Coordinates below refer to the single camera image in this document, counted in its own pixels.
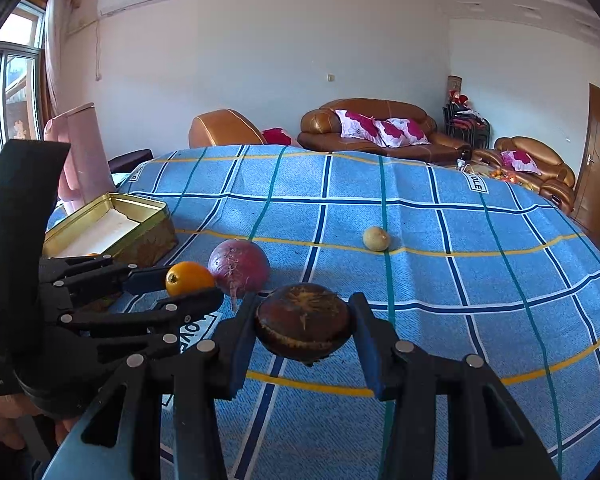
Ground small yellow-green fruit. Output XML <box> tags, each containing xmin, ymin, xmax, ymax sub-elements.
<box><xmin>362</xmin><ymin>226</ymin><xmax>392</xmax><ymax>252</ymax></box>

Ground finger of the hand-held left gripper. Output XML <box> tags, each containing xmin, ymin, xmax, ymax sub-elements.
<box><xmin>39</xmin><ymin>255</ymin><xmax>169</xmax><ymax>306</ymax></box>
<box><xmin>57</xmin><ymin>287</ymin><xmax>225</xmax><ymax>339</ymax></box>

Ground brown leather armchair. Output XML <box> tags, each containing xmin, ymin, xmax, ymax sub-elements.
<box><xmin>188</xmin><ymin>109</ymin><xmax>268</xmax><ymax>148</ymax></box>
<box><xmin>495</xmin><ymin>136</ymin><xmax>576</xmax><ymax>213</ymax></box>

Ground stacked black chairs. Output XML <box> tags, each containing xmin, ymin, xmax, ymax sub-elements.
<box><xmin>442</xmin><ymin>102</ymin><xmax>491</xmax><ymax>150</ymax></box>

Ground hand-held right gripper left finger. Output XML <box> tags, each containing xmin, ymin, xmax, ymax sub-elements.
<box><xmin>42</xmin><ymin>291</ymin><xmax>261</xmax><ymax>480</ymax></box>

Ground dark brown furniture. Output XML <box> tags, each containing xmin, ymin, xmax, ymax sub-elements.
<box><xmin>107</xmin><ymin>149</ymin><xmax>153</xmax><ymax>176</ymax></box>

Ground purple onion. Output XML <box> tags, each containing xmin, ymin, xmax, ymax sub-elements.
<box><xmin>207</xmin><ymin>239</ymin><xmax>271</xmax><ymax>311</ymax></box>

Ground dark brown mangosteen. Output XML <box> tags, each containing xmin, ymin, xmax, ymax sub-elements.
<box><xmin>255</xmin><ymin>283</ymin><xmax>355</xmax><ymax>363</ymax></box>

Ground person's left hand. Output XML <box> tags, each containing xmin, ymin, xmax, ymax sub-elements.
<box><xmin>0</xmin><ymin>396</ymin><xmax>41</xmax><ymax>450</ymax></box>

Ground long brown leather sofa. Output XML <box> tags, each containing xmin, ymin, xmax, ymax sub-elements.
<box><xmin>297</xmin><ymin>99</ymin><xmax>473</xmax><ymax>165</ymax></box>

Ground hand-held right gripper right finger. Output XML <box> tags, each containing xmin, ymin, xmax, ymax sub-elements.
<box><xmin>347</xmin><ymin>292</ymin><xmax>563</xmax><ymax>480</ymax></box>

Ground gold tin box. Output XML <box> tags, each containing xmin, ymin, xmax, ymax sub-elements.
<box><xmin>42</xmin><ymin>192</ymin><xmax>178</xmax><ymax>268</ymax></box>

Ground pink curtain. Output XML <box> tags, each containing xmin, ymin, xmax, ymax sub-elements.
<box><xmin>44</xmin><ymin>0</ymin><xmax>83</xmax><ymax>116</ymax></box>

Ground small orange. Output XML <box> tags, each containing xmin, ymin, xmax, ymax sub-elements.
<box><xmin>165</xmin><ymin>261</ymin><xmax>216</xmax><ymax>297</ymax></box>

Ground window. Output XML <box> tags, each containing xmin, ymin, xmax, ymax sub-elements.
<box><xmin>0</xmin><ymin>0</ymin><xmax>48</xmax><ymax>181</ymax></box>

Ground floral red white pillow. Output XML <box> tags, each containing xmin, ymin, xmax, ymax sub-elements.
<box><xmin>500</xmin><ymin>150</ymin><xmax>542</xmax><ymax>176</ymax></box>
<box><xmin>375</xmin><ymin>118</ymin><xmax>431</xmax><ymax>147</ymax></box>
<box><xmin>335</xmin><ymin>109</ymin><xmax>381</xmax><ymax>141</ymax></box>

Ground blue plaid tablecloth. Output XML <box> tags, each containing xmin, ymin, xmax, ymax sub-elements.
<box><xmin>45</xmin><ymin>144</ymin><xmax>600</xmax><ymax>480</ymax></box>

